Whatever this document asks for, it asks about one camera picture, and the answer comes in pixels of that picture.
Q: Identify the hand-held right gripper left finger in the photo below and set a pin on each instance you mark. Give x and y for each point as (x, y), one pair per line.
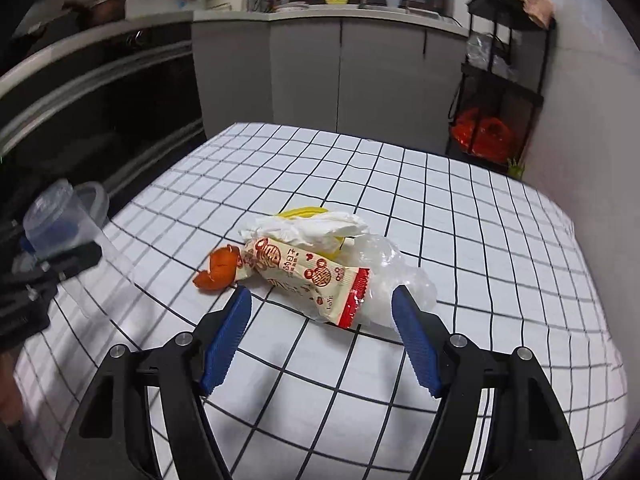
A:
(225, 345)

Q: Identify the white red snack wrapper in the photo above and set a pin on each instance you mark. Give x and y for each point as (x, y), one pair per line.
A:
(300, 275)

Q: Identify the white black checkered tablecloth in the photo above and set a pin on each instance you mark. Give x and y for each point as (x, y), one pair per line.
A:
(400, 185)

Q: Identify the black metal shelf cart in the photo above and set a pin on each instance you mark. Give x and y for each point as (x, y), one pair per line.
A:
(500, 80)

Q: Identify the checkered brown cloth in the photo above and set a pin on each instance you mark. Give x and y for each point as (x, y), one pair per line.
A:
(540, 7)

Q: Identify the clear plastic bag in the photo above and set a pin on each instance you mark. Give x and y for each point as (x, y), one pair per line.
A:
(395, 265)

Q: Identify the clear plastic cup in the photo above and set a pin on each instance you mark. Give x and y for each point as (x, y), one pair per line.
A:
(55, 205)

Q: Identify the green leafy item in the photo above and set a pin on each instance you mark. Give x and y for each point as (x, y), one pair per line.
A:
(515, 169)

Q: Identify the person's left forearm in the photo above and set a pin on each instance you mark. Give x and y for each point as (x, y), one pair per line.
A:
(7, 390)

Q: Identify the small black stove knob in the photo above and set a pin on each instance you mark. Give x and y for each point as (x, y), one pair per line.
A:
(135, 37)

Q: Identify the orange peel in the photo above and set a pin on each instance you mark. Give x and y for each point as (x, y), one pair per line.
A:
(217, 267)

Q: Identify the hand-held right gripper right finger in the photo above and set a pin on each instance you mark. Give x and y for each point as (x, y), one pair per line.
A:
(415, 345)

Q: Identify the grey kitchen cabinets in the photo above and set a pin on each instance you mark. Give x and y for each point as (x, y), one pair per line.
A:
(300, 70)

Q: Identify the transparent bag on cart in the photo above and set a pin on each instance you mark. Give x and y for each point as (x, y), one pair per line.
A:
(480, 50)

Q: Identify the black glass built-in oven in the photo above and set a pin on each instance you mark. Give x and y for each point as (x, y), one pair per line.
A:
(100, 110)

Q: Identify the copper brown pot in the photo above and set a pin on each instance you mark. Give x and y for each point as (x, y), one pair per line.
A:
(105, 7)

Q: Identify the red plastic bag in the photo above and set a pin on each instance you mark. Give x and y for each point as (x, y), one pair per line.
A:
(480, 135)

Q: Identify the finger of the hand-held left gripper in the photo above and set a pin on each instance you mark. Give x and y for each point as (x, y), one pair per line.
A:
(75, 262)

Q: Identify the white tissue paper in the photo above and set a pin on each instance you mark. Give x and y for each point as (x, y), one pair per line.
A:
(305, 230)

